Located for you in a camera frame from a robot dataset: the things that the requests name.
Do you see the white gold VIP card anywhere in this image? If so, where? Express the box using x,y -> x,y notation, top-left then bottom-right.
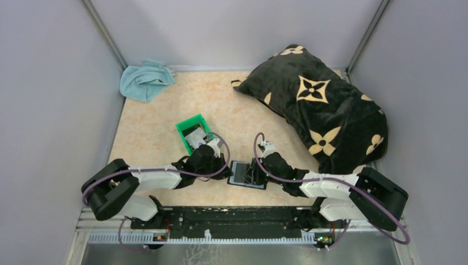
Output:
184,128 -> 208,149

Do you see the black card holder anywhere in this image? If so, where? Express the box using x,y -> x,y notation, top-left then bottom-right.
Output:
227,158 -> 268,190

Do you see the green plastic bin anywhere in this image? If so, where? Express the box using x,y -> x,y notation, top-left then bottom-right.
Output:
176,114 -> 215,155

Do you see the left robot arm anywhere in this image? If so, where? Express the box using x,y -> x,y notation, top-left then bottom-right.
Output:
81,145 -> 232,221

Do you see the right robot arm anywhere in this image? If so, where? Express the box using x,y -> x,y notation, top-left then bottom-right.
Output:
253,152 -> 409,231

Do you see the black floral pillow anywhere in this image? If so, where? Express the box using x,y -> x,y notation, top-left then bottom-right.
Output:
231,44 -> 389,174

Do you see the light blue cloth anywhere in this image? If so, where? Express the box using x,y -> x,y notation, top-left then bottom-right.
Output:
119,60 -> 176,103

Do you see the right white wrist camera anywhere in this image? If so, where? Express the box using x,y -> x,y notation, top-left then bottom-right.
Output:
258,141 -> 277,158

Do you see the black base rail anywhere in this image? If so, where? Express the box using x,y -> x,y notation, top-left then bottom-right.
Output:
131,206 -> 332,240

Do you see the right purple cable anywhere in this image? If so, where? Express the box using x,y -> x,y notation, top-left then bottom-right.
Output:
253,132 -> 411,251

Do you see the purple cable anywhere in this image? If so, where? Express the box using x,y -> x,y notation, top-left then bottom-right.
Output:
253,132 -> 411,251
81,131 -> 232,254

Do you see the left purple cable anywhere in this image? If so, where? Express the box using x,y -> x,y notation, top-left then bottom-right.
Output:
81,131 -> 232,254

